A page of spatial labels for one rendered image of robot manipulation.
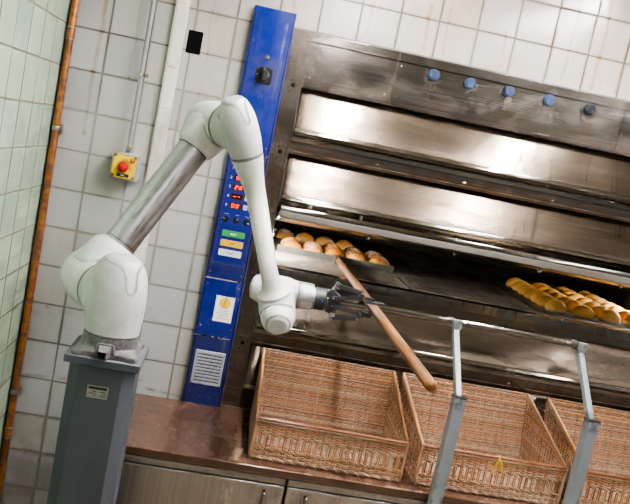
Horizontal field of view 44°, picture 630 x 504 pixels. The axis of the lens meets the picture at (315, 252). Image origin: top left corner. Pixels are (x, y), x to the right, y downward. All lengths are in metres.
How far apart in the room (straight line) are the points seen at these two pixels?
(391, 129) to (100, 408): 1.58
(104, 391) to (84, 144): 1.20
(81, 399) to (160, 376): 1.02
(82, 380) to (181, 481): 0.70
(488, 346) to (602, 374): 0.51
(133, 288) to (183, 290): 0.97
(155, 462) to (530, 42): 2.11
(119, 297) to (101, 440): 0.41
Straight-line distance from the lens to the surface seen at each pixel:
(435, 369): 3.34
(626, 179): 3.46
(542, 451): 3.26
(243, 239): 3.09
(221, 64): 3.11
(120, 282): 2.20
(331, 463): 2.86
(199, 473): 2.81
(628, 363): 3.62
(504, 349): 3.39
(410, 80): 3.18
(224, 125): 2.37
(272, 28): 3.09
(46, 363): 3.33
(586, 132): 3.39
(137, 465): 2.81
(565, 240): 3.37
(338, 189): 3.12
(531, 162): 3.30
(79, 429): 2.32
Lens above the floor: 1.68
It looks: 8 degrees down
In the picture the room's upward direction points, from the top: 12 degrees clockwise
